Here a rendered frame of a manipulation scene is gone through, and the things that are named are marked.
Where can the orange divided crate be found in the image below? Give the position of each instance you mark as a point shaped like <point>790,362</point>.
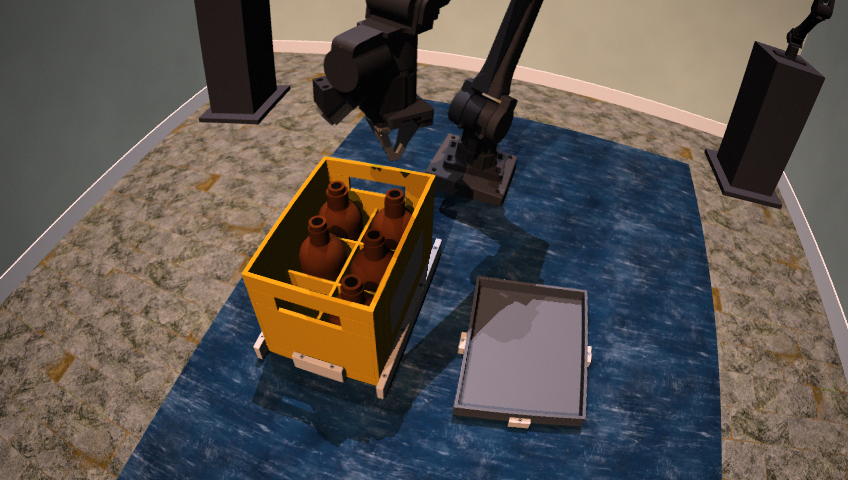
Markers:
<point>363,342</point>

